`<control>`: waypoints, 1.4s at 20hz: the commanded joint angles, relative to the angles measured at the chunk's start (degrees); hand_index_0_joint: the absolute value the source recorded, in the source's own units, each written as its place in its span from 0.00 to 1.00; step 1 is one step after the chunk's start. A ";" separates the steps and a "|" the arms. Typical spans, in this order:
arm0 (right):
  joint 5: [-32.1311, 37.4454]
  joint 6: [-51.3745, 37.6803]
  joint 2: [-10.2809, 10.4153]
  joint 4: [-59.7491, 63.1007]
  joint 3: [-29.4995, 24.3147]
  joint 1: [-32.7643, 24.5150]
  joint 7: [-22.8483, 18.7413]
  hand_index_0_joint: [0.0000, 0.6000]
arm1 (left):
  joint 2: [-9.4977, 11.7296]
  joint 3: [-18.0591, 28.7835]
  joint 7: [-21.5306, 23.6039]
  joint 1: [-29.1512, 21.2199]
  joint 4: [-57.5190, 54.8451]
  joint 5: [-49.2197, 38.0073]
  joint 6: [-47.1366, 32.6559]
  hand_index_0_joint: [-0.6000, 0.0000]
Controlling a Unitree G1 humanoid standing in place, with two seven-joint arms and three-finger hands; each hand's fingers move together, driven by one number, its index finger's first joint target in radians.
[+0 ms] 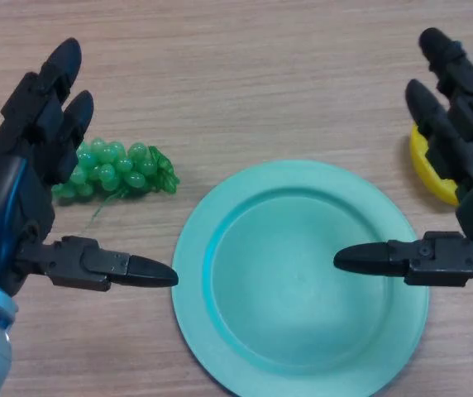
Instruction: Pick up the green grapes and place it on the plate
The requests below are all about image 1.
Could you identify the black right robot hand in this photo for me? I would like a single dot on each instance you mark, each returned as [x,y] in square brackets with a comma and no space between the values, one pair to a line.
[464,136]

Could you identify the green grapes bunch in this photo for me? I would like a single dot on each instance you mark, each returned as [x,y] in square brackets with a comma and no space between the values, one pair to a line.
[112,169]

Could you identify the yellow starfruit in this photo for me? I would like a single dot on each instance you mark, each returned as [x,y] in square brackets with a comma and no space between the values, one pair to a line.
[428,169]

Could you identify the green round plate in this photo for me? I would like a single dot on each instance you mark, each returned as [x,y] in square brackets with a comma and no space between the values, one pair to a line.
[302,281]

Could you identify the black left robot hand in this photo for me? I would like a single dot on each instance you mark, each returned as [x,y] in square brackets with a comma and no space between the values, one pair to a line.
[9,182]

